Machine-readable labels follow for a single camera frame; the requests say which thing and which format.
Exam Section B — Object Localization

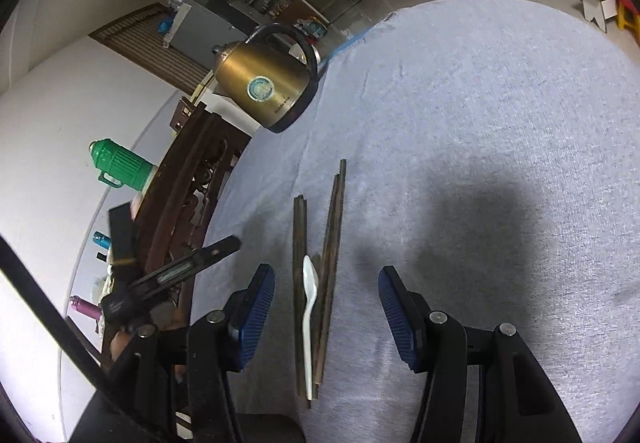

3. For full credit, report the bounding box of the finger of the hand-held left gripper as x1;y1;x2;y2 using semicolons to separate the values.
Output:
131;235;242;298
108;206;140;266

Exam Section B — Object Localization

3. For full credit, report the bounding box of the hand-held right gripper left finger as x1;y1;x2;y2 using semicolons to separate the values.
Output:
75;263;277;443

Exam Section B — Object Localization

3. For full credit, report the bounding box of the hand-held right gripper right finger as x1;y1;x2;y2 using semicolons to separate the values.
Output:
377;266;583;443

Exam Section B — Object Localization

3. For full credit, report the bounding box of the dark wooden chopstick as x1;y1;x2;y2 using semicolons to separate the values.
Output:
299;196;313;410
312;174;342;386
293;196;304;396

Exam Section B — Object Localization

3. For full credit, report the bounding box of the white plastic spoon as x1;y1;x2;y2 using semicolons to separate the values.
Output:
301;254;321;400

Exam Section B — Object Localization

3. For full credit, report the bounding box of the metal spoon handle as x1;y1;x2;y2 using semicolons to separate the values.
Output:
318;159;348;384

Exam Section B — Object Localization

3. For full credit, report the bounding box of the pink bottle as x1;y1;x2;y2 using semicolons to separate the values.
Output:
70;295;103;321

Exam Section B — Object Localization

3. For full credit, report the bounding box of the carved dark wooden table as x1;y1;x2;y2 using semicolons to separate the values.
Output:
100;103;253;374

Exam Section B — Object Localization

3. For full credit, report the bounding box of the green thermos flask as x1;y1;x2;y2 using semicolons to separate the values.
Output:
89;138;158;196

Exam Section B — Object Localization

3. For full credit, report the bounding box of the wooden chair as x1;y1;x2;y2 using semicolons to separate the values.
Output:
170;96;207;134

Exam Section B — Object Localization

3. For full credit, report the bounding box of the bronze electric kettle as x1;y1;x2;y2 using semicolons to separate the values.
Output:
211;23;321;134

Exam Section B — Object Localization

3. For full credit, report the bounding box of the grey refrigerator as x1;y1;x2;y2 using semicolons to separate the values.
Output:
162;0;261;69

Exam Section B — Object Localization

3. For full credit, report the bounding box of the red and yellow stool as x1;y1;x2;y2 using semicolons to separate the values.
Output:
615;0;640;31

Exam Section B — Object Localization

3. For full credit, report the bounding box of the black cable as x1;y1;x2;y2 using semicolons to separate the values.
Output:
0;238;111;384

